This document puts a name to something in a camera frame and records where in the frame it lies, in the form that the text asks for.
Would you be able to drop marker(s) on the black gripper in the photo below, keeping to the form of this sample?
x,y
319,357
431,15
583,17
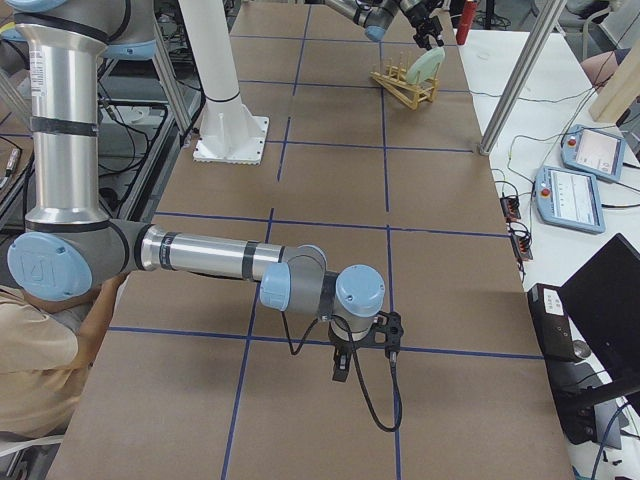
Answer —
x,y
417,18
341,346

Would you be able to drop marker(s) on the pale green plate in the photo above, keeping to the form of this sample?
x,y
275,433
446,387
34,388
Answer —
x,y
426,66

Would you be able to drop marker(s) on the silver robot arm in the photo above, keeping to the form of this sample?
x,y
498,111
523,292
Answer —
x,y
70,245
375,17

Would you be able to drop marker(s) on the red cylinder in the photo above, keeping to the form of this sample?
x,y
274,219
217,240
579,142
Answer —
x,y
466,21

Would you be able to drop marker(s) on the wooden dish rack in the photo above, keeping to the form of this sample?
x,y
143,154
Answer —
x,y
391,77

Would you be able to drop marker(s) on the black usb hub left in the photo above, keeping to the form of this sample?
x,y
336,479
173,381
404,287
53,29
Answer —
x,y
510,205

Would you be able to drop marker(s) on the black usb hub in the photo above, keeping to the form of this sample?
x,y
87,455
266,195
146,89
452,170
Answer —
x,y
510,205
521,244

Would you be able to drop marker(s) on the far teach pendant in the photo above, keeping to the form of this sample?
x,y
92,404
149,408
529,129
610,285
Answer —
x,y
594,151

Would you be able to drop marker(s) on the teach pendant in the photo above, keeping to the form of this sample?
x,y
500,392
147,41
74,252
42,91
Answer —
x,y
569,199
594,151

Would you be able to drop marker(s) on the near teach pendant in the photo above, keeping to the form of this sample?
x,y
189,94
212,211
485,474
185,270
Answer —
x,y
569,199

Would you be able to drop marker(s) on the black computer box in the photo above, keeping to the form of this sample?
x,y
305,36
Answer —
x,y
552,327

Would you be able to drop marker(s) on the black usb hub right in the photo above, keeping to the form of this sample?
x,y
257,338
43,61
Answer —
x,y
521,244

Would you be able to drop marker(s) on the black monitor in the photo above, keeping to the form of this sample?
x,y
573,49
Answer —
x,y
602,300

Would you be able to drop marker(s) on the person in beige shirt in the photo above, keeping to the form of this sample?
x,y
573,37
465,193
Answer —
x,y
47,349

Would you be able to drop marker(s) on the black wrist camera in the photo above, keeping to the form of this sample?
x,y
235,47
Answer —
x,y
387,332

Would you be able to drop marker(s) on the grey aluminium frame post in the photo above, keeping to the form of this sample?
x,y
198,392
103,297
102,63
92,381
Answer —
x,y
525,63

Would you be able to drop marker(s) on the white camera pole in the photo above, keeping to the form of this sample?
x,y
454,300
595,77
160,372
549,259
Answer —
x,y
228,132

